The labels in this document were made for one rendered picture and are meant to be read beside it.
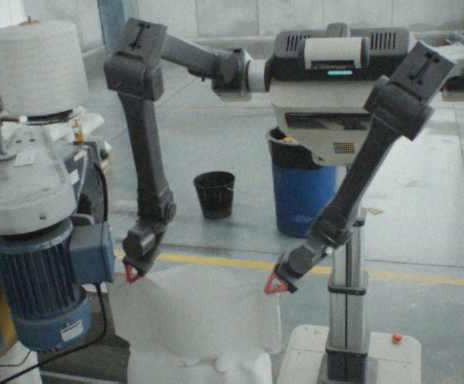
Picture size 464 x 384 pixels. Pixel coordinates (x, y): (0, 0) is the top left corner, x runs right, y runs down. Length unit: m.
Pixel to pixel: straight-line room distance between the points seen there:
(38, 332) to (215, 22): 8.75
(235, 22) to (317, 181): 6.28
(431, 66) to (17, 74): 0.73
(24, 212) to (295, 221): 2.81
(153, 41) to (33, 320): 0.58
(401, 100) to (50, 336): 0.78
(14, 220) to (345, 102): 0.89
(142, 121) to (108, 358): 1.21
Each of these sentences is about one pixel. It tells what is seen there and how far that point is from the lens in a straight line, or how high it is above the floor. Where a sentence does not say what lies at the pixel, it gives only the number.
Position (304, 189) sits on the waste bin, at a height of 0.35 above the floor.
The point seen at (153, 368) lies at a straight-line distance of 1.63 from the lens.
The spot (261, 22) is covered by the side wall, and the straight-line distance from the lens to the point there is 9.55.
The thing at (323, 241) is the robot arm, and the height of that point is 1.17.
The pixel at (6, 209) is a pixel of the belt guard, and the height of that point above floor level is 1.41.
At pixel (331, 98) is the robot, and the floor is 1.40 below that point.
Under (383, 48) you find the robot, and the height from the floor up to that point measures 1.52.
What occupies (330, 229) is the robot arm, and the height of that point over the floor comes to 1.20.
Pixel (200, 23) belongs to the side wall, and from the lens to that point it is 9.83.
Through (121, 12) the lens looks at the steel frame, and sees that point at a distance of 10.05.
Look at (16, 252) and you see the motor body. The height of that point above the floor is 1.32.
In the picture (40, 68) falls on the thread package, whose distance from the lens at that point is 1.15.
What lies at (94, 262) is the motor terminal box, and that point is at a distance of 1.16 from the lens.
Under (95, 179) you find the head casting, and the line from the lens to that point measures 1.64.
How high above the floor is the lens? 1.82
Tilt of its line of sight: 24 degrees down
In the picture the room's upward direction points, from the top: 5 degrees counter-clockwise
